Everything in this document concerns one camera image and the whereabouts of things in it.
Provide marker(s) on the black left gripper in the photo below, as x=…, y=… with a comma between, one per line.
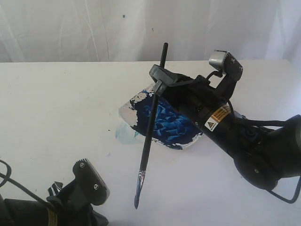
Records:
x=74, y=205

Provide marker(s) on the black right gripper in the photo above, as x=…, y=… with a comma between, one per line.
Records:
x=207, y=107

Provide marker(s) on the black paintbrush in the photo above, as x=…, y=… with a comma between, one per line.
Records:
x=149, y=132

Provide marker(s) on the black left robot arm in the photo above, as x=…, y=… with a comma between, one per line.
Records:
x=15, y=212

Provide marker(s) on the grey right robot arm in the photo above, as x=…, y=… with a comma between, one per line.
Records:
x=263, y=151

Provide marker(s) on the white plate with blue paint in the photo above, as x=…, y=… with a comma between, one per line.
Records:
x=171, y=129

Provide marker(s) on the white paper sheet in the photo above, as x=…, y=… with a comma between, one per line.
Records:
x=198, y=186

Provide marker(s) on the white backdrop cloth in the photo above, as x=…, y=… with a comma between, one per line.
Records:
x=135, y=30

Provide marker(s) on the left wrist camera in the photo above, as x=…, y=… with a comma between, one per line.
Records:
x=90, y=182

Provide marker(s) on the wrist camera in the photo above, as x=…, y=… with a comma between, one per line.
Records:
x=90, y=182
x=226, y=64

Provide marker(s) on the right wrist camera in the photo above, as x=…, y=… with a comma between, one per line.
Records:
x=226, y=64

